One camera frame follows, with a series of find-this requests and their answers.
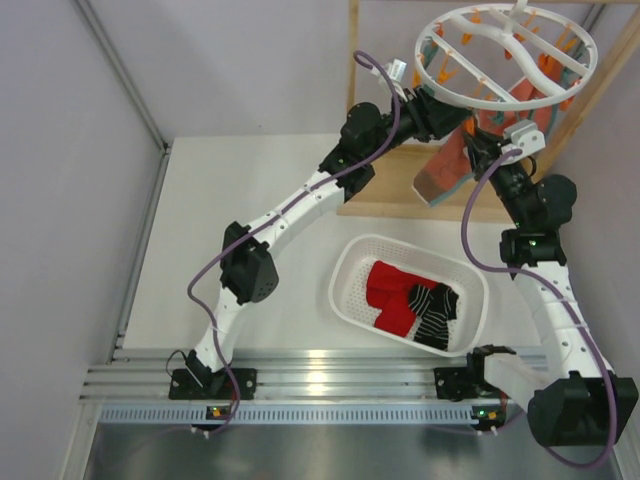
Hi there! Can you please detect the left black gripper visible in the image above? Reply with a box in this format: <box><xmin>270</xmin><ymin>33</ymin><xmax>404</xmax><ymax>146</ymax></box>
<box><xmin>363</xmin><ymin>84</ymin><xmax>472</xmax><ymax>163</ymax></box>

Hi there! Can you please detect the black striped sock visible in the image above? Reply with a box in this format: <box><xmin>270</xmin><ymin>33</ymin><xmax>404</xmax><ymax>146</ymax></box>
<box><xmin>408</xmin><ymin>283</ymin><xmax>459</xmax><ymax>351</ymax></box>

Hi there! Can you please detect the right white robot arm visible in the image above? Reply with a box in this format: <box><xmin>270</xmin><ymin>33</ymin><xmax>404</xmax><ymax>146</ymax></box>
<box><xmin>462</xmin><ymin>130</ymin><xmax>639</xmax><ymax>450</ymax></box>

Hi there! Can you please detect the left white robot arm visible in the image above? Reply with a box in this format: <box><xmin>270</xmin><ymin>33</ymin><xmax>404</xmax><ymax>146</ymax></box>
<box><xmin>169</xmin><ymin>87</ymin><xmax>471</xmax><ymax>401</ymax></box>

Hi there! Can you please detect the white round clip hanger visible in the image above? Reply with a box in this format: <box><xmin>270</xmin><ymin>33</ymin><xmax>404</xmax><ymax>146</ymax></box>
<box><xmin>413</xmin><ymin>1</ymin><xmax>599</xmax><ymax>112</ymax></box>

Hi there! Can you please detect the orange patterned sock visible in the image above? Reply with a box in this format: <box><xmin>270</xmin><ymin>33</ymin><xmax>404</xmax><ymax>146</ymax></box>
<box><xmin>413</xmin><ymin>106</ymin><xmax>556</xmax><ymax>207</ymax></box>

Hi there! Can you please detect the white perforated plastic basket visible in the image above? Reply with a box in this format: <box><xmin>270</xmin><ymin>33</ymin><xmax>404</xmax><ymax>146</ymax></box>
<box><xmin>328</xmin><ymin>235</ymin><xmax>489</xmax><ymax>357</ymax></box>

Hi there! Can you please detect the red sock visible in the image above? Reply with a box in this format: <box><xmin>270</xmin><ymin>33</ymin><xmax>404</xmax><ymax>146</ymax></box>
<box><xmin>366</xmin><ymin>261</ymin><xmax>436</xmax><ymax>337</ymax></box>

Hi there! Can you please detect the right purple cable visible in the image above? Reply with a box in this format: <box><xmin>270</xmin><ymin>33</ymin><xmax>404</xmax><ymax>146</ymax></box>
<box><xmin>459</xmin><ymin>147</ymin><xmax>624</xmax><ymax>469</ymax></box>

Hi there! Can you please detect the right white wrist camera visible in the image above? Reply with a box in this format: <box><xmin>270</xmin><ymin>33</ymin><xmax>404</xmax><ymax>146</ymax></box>
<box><xmin>501</xmin><ymin>119</ymin><xmax>546</xmax><ymax>161</ymax></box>

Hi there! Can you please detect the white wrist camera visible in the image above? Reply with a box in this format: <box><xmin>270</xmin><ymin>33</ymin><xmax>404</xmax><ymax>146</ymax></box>
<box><xmin>501</xmin><ymin>119</ymin><xmax>546</xmax><ymax>161</ymax></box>
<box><xmin>384</xmin><ymin>59</ymin><xmax>407</xmax><ymax>83</ymax></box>

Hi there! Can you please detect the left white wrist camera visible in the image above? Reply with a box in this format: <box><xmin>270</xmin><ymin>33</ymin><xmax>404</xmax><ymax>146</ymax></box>
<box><xmin>384</xmin><ymin>59</ymin><xmax>407</xmax><ymax>83</ymax></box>

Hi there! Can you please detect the wooden hanger stand frame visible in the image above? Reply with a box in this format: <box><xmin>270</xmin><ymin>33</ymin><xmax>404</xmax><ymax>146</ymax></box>
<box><xmin>338</xmin><ymin>11</ymin><xmax>639</xmax><ymax>221</ymax></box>

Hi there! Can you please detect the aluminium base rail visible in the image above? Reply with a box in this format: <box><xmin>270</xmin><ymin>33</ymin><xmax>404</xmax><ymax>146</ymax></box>
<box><xmin>80</xmin><ymin>349</ymin><xmax>518</xmax><ymax>430</ymax></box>

